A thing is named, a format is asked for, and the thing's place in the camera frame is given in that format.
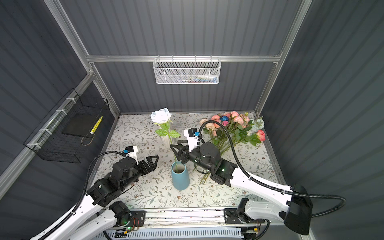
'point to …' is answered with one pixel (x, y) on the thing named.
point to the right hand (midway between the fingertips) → (175, 146)
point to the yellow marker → (94, 128)
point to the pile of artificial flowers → (243, 127)
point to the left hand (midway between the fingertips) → (153, 159)
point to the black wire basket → (64, 134)
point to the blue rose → (224, 118)
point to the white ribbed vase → (168, 140)
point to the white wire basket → (186, 71)
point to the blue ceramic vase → (180, 175)
